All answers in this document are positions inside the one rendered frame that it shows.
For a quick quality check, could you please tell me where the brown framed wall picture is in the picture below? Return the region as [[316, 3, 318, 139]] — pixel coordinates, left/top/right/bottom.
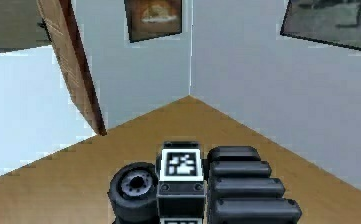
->
[[123, 0, 184, 44]]

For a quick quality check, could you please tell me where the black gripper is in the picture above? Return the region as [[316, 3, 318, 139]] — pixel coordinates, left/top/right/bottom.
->
[[108, 161, 161, 224]]

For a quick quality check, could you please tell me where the brown wooden room door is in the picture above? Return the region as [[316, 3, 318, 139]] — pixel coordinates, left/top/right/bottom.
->
[[36, 0, 108, 137]]

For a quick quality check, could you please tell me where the black door handle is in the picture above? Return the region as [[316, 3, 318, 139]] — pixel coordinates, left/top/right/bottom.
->
[[37, 19, 53, 43]]

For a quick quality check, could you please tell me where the green framed wall picture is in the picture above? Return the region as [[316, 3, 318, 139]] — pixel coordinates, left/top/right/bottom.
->
[[279, 0, 361, 54]]

